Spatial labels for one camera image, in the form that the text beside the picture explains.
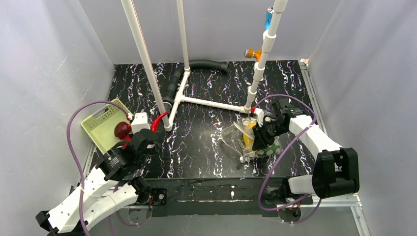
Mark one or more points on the orange clamp knob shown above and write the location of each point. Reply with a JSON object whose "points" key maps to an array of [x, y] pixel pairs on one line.
{"points": [[252, 54]]}

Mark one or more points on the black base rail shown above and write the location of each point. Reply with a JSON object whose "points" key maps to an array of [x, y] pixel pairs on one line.
{"points": [[209, 196]]}

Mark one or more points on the white PVC pipe frame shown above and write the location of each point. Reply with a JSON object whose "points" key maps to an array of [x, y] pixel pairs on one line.
{"points": [[175, 91]]}

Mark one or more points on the blue clamp knob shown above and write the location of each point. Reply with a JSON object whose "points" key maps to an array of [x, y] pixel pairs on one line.
{"points": [[269, 15]]}

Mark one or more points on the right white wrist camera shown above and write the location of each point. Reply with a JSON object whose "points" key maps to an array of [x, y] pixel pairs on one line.
{"points": [[257, 115]]}

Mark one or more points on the clear polka dot zip bag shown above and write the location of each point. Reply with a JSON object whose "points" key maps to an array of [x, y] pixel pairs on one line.
{"points": [[240, 138]]}

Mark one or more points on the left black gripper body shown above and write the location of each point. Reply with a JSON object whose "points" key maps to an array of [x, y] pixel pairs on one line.
{"points": [[134, 140]]}

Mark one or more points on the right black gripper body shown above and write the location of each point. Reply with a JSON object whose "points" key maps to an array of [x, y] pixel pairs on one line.
{"points": [[259, 138]]}

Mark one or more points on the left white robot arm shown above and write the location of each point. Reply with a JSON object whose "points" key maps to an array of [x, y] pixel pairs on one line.
{"points": [[87, 205]]}

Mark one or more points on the yellow fake banana bunch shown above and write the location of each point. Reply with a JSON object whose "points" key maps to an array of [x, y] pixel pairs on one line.
{"points": [[248, 134]]}

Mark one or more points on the red fake chili pepper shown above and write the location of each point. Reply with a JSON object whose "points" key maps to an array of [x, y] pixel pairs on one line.
{"points": [[156, 122]]}

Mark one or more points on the dark red fake fruit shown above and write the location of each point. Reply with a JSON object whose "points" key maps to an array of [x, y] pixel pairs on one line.
{"points": [[122, 130]]}

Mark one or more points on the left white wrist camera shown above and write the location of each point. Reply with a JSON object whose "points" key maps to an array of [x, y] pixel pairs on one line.
{"points": [[140, 121]]}

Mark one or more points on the light green plastic basket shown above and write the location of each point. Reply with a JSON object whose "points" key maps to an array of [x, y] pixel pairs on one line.
{"points": [[100, 125]]}

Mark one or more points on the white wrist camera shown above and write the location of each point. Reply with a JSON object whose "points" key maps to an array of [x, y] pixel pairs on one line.
{"points": [[257, 115], [140, 121]]}

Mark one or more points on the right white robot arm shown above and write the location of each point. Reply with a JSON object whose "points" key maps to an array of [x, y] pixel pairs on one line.
{"points": [[336, 169]]}

